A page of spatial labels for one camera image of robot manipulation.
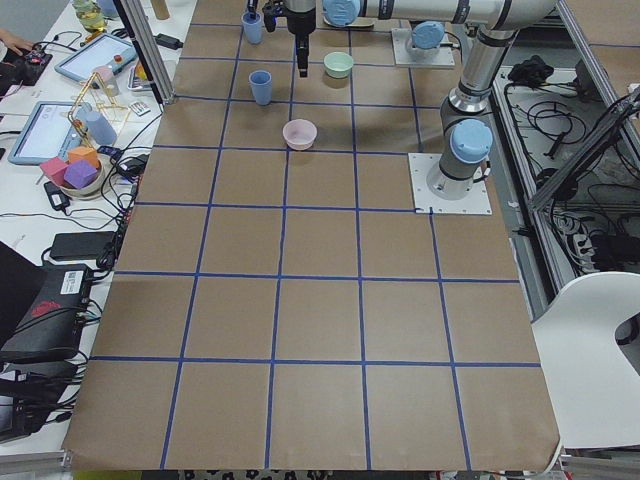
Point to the teach pendant tablet near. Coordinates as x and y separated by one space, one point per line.
47 134

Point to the mint green bowl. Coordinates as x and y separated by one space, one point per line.
338 65

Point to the cardboard tube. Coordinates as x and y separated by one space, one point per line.
160 9

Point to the light blue cup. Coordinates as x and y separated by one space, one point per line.
260 82
252 24

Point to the gold wire rack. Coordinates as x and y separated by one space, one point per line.
94 99

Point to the white chair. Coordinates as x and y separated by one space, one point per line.
593 387

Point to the blue bottle on desk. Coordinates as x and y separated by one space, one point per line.
100 129

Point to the black computer box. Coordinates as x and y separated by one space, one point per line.
41 313

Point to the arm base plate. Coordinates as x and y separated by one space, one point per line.
435 193
408 56

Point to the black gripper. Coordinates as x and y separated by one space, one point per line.
251 7
301 24

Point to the black power adapter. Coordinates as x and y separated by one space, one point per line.
58 200

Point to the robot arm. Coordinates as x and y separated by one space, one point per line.
425 35
498 23

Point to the bowl of foam cubes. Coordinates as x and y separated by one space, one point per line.
80 175

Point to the remote control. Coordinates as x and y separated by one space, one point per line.
139 108

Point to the teach pendant tablet far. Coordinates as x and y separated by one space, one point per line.
104 50

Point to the aluminium frame post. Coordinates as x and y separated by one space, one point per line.
135 22

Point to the pink bowl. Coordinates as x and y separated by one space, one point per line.
299 134

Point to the pink cup on desk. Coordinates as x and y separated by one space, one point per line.
105 80

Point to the teach pendant tablet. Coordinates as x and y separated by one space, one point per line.
47 134
104 50

